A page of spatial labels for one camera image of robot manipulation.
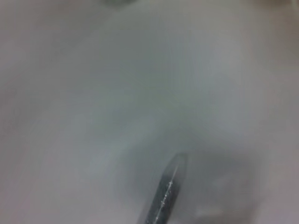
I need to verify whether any grey marker pen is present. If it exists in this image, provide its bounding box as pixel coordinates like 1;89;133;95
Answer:
144;153;190;224

